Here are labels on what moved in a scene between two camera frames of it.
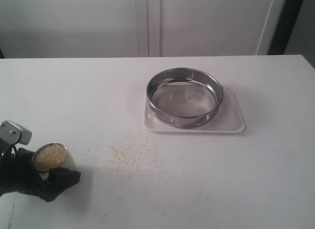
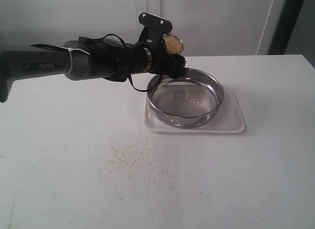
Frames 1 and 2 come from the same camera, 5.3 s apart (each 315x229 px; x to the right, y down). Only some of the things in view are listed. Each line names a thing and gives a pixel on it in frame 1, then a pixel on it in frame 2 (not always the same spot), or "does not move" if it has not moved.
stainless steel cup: [53, 155] to [173, 44]
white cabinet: [57, 25] does not move
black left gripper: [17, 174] to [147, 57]
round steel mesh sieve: [183, 98] does not move
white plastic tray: [230, 118] does not move
